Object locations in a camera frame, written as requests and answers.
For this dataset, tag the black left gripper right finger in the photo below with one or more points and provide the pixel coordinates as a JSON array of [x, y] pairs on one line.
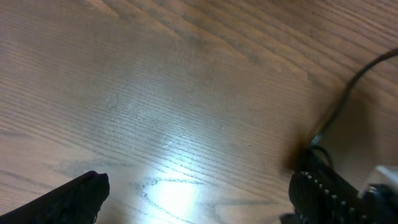
[[321, 200]]

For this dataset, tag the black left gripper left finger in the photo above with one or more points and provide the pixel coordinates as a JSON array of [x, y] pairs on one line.
[[76, 202]]

